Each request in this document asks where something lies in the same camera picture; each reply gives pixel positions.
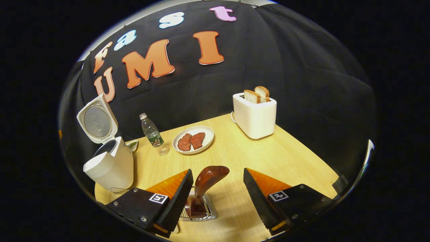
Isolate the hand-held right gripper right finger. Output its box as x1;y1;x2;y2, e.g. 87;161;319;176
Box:
243;168;336;236

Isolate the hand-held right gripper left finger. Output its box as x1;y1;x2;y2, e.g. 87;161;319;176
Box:
106;169;194;238

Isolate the brown wooden spoon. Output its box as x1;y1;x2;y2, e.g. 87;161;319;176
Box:
186;166;230;217

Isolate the white rice cooker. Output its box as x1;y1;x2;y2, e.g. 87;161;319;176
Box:
77;94;135;192

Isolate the red meat piece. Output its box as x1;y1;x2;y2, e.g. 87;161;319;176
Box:
177;133;192;152
190;132;206;150

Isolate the white plate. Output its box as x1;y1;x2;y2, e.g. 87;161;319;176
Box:
172;126;215;155

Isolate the clear plastic water bottle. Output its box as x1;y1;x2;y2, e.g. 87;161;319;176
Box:
139;113;169;156

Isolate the white toaster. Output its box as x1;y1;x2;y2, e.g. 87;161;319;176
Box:
230;92;277;139

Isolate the small black block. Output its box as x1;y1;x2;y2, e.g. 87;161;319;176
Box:
333;175;349;194

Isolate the toast bread slice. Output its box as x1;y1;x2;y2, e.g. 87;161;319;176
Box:
244;89;261;104
254;86;270;103

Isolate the black backdrop cloth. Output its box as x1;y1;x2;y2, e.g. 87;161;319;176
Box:
59;0;377;192

